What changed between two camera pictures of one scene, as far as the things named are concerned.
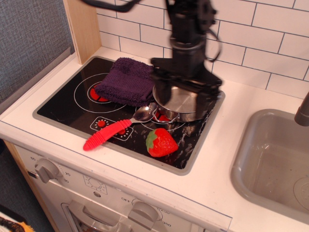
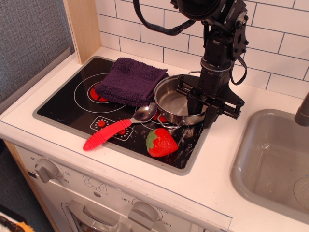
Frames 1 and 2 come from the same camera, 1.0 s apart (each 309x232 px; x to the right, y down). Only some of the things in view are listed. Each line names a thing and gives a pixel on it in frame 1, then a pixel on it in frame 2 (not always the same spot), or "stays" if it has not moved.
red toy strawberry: (160, 142) stays
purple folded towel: (127, 82) stays
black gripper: (187, 65) -> (213, 87)
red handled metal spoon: (143, 114) stays
